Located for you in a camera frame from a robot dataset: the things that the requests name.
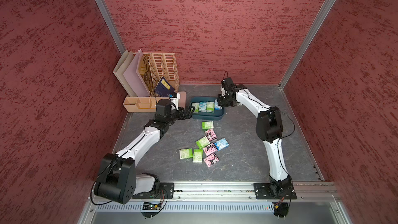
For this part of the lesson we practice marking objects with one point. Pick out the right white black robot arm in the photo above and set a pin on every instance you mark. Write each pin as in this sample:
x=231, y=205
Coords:
x=269, y=129

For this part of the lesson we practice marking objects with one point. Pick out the teal plastic storage box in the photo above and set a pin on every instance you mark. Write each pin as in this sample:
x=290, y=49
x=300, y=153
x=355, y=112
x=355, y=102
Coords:
x=215, y=116

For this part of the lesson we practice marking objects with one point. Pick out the pink tissue pack bottom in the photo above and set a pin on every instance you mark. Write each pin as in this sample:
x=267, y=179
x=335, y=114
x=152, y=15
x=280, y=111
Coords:
x=211, y=160

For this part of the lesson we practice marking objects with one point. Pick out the dark blue booklet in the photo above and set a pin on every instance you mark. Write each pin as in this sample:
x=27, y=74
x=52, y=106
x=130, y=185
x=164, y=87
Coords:
x=164, y=88

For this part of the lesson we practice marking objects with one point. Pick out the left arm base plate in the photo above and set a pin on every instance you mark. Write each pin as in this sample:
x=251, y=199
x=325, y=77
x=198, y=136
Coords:
x=160, y=191

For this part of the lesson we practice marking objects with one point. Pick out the green tissue pack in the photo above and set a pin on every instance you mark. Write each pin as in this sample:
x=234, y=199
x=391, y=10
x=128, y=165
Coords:
x=210, y=107
x=207, y=125
x=203, y=142
x=196, y=107
x=185, y=153
x=197, y=156

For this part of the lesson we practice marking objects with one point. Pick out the gold patterned book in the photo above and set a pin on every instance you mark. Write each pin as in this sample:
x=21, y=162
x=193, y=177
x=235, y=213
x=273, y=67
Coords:
x=145, y=72

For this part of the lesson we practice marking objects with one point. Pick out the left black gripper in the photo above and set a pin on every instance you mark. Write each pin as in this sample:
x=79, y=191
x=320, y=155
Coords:
x=188, y=114

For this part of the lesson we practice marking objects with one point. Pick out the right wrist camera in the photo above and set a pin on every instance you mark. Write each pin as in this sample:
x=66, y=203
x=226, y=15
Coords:
x=227, y=86

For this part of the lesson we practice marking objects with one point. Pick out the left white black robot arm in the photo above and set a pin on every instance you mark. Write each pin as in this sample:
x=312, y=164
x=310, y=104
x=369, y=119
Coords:
x=117, y=179

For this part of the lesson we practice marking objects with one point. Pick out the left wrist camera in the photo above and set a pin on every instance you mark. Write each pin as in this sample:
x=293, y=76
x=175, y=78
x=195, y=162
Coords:
x=167, y=110

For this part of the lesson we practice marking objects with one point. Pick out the pink tissue pack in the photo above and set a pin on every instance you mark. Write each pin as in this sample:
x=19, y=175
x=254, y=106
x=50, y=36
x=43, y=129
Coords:
x=210, y=149
x=211, y=160
x=210, y=134

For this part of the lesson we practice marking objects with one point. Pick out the blue tissue pack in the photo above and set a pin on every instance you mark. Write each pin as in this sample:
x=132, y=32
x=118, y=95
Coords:
x=221, y=144
x=203, y=107
x=217, y=107

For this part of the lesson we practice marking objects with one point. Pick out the lilac folder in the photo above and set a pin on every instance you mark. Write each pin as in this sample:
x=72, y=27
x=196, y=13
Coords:
x=134, y=78

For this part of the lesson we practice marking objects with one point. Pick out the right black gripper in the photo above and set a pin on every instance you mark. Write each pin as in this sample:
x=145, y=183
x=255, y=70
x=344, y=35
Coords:
x=222, y=103

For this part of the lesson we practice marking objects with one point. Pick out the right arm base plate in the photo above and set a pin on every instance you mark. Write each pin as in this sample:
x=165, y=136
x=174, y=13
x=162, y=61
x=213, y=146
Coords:
x=274, y=191

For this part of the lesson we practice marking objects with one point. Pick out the aluminium front rail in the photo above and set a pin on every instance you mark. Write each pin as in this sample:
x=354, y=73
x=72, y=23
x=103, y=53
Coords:
x=244, y=191

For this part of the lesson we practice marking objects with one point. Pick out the pink pencil case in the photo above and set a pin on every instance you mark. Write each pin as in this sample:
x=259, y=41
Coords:
x=182, y=99

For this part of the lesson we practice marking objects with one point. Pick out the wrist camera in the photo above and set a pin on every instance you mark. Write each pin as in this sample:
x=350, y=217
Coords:
x=167, y=110
x=227, y=86

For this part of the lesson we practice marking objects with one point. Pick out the beige folder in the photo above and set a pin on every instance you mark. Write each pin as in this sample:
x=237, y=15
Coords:
x=122, y=65

